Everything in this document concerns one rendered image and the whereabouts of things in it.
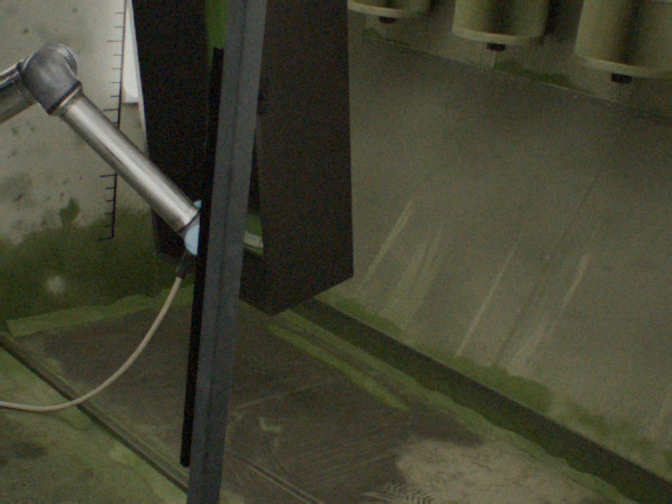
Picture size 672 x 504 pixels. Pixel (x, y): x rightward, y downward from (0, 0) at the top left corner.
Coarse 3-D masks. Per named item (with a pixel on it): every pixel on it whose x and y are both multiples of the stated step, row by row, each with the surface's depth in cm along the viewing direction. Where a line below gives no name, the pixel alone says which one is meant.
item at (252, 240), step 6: (246, 234) 337; (252, 234) 338; (246, 240) 338; (252, 240) 338; (258, 240) 339; (246, 246) 339; (252, 246) 339; (258, 246) 340; (186, 252) 334; (186, 258) 334; (192, 258) 334; (180, 264) 335; (186, 264) 334; (180, 270) 335; (186, 270) 335; (180, 276) 335
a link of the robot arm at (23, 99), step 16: (48, 48) 281; (64, 48) 287; (16, 64) 285; (0, 80) 284; (16, 80) 283; (0, 96) 284; (16, 96) 284; (32, 96) 285; (0, 112) 286; (16, 112) 288
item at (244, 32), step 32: (256, 0) 186; (256, 32) 188; (224, 64) 191; (256, 64) 190; (224, 96) 192; (256, 96) 192; (224, 128) 193; (224, 160) 195; (224, 192) 196; (224, 224) 197; (224, 256) 199; (224, 288) 202; (224, 320) 204; (224, 352) 207; (224, 384) 210; (224, 416) 212; (192, 448) 215; (192, 480) 217
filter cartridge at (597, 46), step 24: (600, 0) 343; (624, 0) 337; (648, 0) 335; (600, 24) 343; (624, 24) 338; (648, 24) 337; (576, 48) 355; (600, 48) 344; (624, 48) 341; (648, 48) 339; (624, 72) 341; (648, 72) 341
